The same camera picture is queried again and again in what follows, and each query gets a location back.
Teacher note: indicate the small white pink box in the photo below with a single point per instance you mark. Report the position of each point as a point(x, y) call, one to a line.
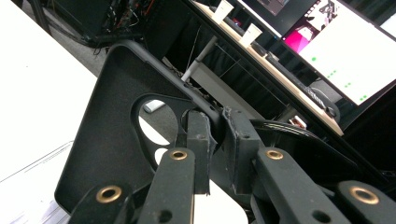
point(297, 122)

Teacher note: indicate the small black desk item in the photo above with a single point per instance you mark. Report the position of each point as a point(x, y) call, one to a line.
point(259, 49)

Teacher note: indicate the small white floor object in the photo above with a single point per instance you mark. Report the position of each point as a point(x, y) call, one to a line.
point(153, 106)

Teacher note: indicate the wooden desk with monitors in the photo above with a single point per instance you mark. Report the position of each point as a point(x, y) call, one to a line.
point(281, 79)

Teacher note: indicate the black phone case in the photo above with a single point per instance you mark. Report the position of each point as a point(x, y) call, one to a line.
point(109, 124)

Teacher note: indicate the black metal stand leg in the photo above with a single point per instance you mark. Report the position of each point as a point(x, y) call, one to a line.
point(40, 14)

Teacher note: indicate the grey desk panel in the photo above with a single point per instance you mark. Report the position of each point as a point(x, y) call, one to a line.
point(218, 90)

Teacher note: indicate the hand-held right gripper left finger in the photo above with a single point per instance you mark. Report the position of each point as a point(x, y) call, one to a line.
point(200, 140)

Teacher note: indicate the white desk leg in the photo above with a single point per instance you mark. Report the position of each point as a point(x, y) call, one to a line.
point(199, 59)

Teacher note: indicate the bright pink white computer monitor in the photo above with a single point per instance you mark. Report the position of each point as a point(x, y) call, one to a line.
point(348, 53)

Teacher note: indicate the black keyboard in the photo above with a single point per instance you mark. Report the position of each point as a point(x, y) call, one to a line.
point(295, 79)
point(235, 26)

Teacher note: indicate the black computer mouse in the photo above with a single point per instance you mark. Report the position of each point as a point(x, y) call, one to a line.
point(328, 105)

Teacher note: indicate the white paper cup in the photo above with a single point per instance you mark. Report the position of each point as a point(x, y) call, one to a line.
point(250, 34)
point(223, 11)

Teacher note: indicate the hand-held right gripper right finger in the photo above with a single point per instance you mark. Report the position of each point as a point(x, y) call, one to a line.
point(241, 149)

